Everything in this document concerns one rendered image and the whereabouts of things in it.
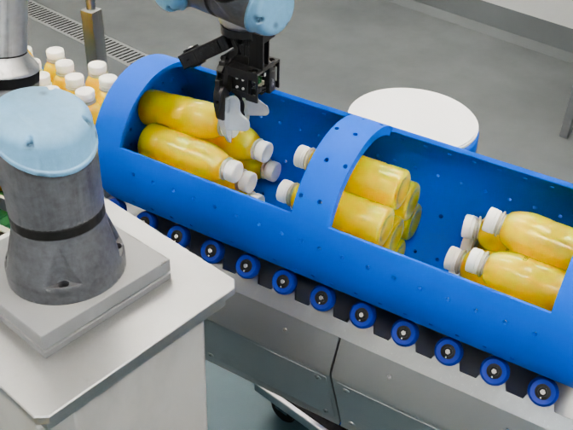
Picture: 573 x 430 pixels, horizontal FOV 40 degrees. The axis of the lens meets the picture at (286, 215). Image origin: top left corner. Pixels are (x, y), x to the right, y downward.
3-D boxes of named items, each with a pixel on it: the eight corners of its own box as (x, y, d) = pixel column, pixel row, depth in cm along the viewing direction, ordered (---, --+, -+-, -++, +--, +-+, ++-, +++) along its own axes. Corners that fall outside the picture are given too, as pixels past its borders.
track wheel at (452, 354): (465, 344, 122) (468, 343, 124) (439, 332, 124) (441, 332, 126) (455, 370, 122) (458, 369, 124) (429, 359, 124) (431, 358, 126)
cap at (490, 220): (502, 214, 122) (491, 210, 123) (502, 207, 119) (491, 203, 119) (492, 237, 122) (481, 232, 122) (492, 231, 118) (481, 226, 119)
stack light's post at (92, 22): (128, 338, 256) (91, 13, 190) (118, 334, 257) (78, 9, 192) (136, 331, 259) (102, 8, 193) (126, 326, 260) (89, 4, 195)
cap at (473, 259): (473, 279, 118) (462, 275, 119) (481, 269, 121) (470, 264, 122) (479, 257, 116) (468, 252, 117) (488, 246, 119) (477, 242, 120)
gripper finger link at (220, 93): (218, 123, 132) (222, 72, 128) (211, 120, 133) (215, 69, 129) (234, 115, 136) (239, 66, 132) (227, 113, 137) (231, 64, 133)
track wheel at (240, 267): (260, 258, 137) (265, 258, 139) (239, 249, 139) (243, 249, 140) (251, 282, 137) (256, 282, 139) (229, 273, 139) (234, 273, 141)
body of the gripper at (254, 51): (256, 107, 129) (256, 38, 122) (212, 94, 132) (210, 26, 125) (280, 90, 134) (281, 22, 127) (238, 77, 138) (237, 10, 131)
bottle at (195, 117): (140, 131, 147) (219, 152, 139) (132, 99, 143) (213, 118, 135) (163, 113, 152) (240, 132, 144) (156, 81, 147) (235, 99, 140)
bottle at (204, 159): (144, 165, 145) (224, 196, 138) (130, 143, 139) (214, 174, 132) (164, 136, 147) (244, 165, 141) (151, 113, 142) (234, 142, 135)
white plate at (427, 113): (321, 114, 168) (321, 119, 168) (426, 168, 153) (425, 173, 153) (401, 75, 184) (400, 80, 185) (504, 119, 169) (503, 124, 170)
